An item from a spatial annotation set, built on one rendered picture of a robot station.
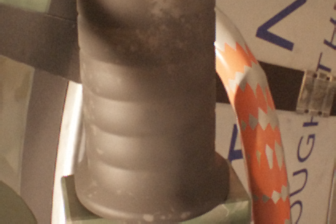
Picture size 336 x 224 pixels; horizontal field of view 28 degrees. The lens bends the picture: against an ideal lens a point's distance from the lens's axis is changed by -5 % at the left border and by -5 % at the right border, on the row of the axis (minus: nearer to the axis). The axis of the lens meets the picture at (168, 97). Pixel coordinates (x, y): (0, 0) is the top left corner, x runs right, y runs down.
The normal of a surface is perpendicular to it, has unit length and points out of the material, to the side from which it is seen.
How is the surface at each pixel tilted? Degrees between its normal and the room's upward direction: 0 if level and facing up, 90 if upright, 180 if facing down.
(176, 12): 70
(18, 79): 45
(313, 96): 90
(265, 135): 80
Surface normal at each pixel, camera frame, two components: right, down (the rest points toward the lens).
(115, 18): -0.35, 0.37
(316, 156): 0.72, 0.25
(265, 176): -0.30, 0.15
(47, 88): -0.66, -0.04
